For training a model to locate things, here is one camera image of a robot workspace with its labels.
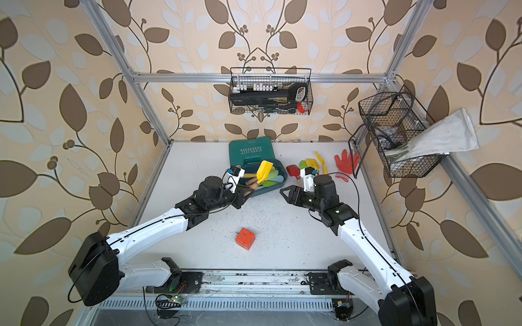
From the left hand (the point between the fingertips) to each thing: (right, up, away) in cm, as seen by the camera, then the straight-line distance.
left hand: (253, 190), depth 77 cm
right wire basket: (+59, +29, +11) cm, 67 cm away
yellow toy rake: (+35, +10, +31) cm, 48 cm away
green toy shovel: (+25, +9, +33) cm, 43 cm away
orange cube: (-3, -20, +3) cm, 21 cm away
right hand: (+13, -1, +1) cm, 13 cm away
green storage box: (-5, +15, +32) cm, 36 cm away
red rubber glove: (+50, +9, +34) cm, 61 cm away
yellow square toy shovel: (+4, +7, +5) cm, 9 cm away
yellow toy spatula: (+30, +10, +32) cm, 44 cm away
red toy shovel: (+19, +6, +28) cm, 34 cm away
